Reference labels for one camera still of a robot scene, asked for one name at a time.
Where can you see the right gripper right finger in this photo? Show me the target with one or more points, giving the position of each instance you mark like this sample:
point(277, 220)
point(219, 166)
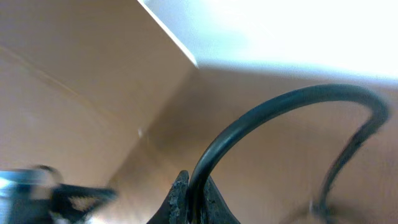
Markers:
point(215, 209)

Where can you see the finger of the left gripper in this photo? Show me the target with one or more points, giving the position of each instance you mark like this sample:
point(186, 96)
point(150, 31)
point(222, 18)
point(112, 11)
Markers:
point(76, 203)

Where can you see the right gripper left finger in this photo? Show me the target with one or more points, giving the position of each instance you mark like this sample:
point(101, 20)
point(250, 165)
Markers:
point(174, 208)

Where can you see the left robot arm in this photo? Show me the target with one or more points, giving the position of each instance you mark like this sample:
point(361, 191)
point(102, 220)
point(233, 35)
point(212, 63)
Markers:
point(39, 195)

